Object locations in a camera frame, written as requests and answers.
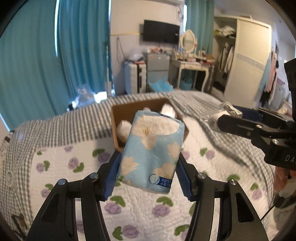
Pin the black wall television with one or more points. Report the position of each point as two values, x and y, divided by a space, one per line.
160 32

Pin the white fluffy sock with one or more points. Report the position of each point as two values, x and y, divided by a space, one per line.
225 108

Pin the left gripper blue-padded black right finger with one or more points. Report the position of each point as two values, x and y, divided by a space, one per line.
238 219

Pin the white air conditioner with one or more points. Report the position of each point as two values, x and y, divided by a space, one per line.
173 2

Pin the white oval vanity mirror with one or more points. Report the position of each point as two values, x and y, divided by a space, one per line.
188 42

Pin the white wardrobe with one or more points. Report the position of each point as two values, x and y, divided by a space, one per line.
242 48

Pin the teal curtain right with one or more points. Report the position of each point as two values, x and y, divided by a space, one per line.
200 20

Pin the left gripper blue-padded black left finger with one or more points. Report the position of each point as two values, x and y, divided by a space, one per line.
56 219

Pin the brown cardboard box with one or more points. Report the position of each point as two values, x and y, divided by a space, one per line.
147 122

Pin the white suitcase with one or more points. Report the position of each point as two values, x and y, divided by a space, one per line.
135 78

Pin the clear plastic water jug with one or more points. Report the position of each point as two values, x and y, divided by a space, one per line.
85 96

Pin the white black tissue pack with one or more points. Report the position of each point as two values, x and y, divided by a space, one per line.
168 110

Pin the blue bubble wrap bag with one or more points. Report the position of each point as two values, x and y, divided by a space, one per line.
161 86

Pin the blue floral tissue pack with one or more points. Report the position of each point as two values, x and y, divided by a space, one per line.
151 170

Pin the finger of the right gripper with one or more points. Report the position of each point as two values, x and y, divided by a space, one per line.
264 116
246 129

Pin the teal curtain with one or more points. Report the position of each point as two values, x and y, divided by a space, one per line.
48 50
200 20

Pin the white floral quilt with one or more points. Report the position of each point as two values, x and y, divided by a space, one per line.
133 214

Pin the grey checked blanket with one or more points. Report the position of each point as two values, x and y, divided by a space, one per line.
85 124

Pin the grey mini fridge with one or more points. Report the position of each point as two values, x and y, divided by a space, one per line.
157 67

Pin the white dressing table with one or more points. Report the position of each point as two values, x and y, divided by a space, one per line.
177 65

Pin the teal curtain left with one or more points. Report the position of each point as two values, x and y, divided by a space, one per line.
48 50

